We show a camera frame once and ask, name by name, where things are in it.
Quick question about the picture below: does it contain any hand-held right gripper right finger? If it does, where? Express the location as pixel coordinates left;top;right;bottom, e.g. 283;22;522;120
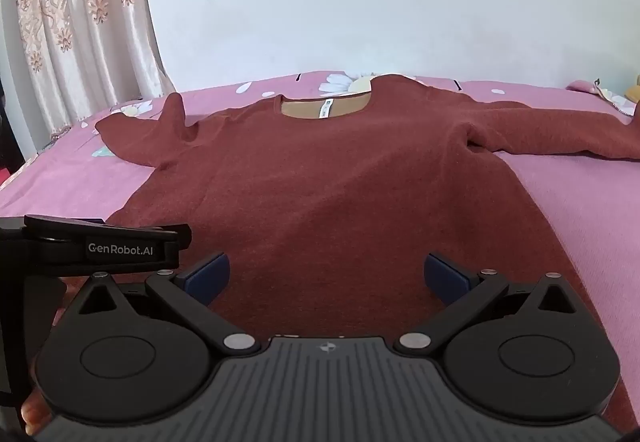
394;251;583;356

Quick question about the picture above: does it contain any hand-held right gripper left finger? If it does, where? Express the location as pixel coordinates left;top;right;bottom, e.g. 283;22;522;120
77;252;262;356

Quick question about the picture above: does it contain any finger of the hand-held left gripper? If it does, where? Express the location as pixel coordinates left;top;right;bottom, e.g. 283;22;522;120
24;214;193;254

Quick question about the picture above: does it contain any rust red knit sweater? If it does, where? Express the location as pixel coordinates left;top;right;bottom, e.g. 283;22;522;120
55;73;640;423

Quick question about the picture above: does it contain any person's left hand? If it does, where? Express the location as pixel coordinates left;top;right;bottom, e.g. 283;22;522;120
20;278;70;438

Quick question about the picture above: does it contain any pink floral bed sheet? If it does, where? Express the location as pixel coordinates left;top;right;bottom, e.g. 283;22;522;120
0;68;640;423

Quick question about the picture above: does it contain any beige patterned curtain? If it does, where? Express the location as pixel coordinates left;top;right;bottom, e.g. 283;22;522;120
14;0;177;145

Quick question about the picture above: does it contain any pink zippered pillow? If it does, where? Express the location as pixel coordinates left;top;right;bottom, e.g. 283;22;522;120
566;78;640;119

